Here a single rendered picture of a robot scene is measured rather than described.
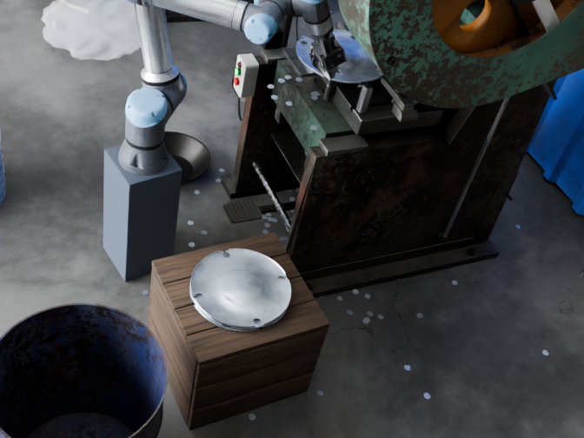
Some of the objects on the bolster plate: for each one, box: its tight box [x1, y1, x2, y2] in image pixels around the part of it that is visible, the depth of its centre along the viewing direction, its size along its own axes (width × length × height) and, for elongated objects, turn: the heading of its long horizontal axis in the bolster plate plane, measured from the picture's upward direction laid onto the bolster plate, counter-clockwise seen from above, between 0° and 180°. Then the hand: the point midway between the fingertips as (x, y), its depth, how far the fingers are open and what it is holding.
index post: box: [355, 83, 374, 113], centre depth 235 cm, size 3×3×10 cm
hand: (329, 74), depth 233 cm, fingers closed
